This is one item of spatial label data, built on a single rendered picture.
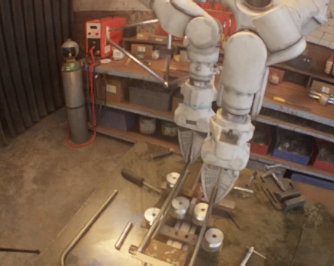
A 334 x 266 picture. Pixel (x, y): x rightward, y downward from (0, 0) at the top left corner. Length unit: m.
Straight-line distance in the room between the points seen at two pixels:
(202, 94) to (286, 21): 0.27
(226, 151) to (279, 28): 0.21
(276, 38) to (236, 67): 0.08
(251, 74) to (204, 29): 0.16
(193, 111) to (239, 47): 0.25
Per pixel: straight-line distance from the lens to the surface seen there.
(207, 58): 0.52
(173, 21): 0.52
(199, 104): 0.56
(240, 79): 0.38
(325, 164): 2.30
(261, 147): 2.12
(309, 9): 0.59
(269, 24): 0.37
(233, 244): 0.74
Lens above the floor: 1.49
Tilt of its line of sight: 33 degrees down
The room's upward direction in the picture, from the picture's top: 4 degrees clockwise
